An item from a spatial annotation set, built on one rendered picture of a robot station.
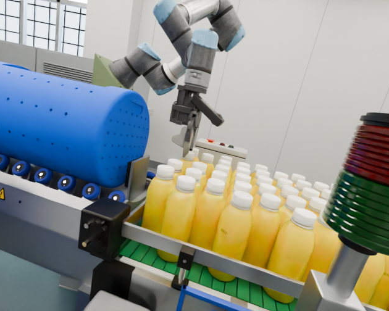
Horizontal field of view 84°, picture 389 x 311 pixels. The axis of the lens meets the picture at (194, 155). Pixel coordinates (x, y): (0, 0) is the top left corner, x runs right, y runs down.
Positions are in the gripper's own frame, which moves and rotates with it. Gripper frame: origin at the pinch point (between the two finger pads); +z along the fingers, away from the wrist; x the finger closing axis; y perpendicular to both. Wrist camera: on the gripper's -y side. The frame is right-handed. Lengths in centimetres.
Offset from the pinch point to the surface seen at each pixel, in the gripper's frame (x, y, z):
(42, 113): 23.0, 31.8, -5.7
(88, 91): 17.4, 24.4, -12.9
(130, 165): 14.0, 12.1, 4.4
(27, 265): -30, 96, 108
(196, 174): 18.8, -6.9, 0.1
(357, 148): 46, -23, -15
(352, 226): 48, -24, -9
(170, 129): -269, 95, 35
